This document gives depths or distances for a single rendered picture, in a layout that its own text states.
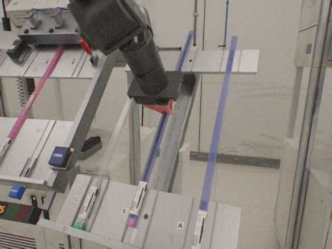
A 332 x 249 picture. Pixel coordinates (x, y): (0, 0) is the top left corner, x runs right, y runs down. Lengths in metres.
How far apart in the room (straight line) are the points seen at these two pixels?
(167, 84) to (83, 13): 0.19
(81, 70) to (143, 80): 0.51
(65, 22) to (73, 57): 0.15
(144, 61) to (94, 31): 0.09
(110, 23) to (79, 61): 0.61
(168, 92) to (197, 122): 2.08
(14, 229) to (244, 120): 2.01
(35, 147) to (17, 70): 0.39
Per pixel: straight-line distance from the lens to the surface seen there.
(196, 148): 2.61
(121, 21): 0.36
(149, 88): 0.44
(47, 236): 1.33
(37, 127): 0.84
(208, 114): 2.49
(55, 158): 0.68
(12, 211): 0.76
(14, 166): 0.81
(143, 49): 0.39
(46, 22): 1.13
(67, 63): 0.98
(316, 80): 1.04
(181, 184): 0.60
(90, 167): 1.02
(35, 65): 1.05
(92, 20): 0.37
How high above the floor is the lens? 1.03
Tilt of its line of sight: 15 degrees down
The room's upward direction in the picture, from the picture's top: straight up
